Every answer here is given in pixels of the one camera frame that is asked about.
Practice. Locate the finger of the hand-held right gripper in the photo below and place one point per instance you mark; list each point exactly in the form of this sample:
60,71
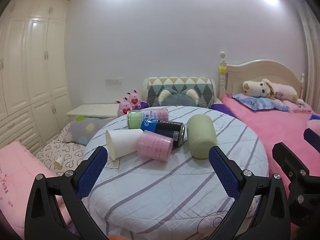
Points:
312,140
290,160

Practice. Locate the green cup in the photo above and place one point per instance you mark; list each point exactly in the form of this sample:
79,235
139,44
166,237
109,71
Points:
201,136

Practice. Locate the white nightstand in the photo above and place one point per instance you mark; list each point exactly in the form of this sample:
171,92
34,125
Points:
92,110

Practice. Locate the purple blanket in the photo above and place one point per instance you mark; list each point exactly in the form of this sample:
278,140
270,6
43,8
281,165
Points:
221,107

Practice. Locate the blue printed pillow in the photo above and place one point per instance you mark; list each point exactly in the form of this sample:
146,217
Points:
260,103

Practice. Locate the black and blue canister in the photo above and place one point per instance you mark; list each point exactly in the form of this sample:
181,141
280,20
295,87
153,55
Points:
162,128

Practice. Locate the small white cup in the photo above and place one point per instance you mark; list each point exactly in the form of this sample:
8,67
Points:
58,163

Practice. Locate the white dog plush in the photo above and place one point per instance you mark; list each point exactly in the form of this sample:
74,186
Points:
260,87

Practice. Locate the pink plastic cup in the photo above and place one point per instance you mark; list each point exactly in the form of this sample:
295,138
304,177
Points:
155,145

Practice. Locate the cream wooden bed headboard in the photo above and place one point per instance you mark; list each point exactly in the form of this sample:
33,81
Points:
260,76

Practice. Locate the triangle-patterned headboard cover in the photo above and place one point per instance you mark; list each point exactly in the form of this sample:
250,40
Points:
200,86

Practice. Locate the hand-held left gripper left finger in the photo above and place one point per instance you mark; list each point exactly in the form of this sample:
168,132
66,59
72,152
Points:
91,173

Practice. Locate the yellow crown sticker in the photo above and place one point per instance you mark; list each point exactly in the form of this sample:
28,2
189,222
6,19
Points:
222,68

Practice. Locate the white wall socket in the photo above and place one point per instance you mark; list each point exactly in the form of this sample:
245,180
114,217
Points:
113,81

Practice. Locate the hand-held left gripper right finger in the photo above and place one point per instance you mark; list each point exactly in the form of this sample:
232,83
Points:
223,172

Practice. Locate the white paper cup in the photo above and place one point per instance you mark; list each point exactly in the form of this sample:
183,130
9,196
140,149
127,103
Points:
122,142

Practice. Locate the grey flower pillow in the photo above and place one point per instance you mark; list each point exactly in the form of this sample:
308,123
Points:
82,130

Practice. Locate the pink rabbit plush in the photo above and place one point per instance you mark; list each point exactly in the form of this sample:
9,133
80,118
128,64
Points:
134,99
124,107

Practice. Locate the cream wardrobe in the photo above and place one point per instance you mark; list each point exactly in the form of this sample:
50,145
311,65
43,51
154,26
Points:
30,75

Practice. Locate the white curtain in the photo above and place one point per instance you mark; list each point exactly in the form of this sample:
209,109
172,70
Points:
310,30

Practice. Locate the pink quilt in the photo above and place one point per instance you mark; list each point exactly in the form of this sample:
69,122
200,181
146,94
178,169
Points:
17,180

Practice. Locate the heart-print bed sheet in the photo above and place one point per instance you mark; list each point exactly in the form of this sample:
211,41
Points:
65,155

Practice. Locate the clear tube of towels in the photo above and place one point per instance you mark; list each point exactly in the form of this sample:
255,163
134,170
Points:
147,117

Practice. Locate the grey cat cushion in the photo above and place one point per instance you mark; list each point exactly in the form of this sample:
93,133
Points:
178,98

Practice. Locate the striped table cloth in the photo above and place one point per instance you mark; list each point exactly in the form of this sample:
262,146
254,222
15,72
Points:
160,195

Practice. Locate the pink fleece blanket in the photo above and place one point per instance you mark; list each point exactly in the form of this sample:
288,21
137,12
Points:
272,130

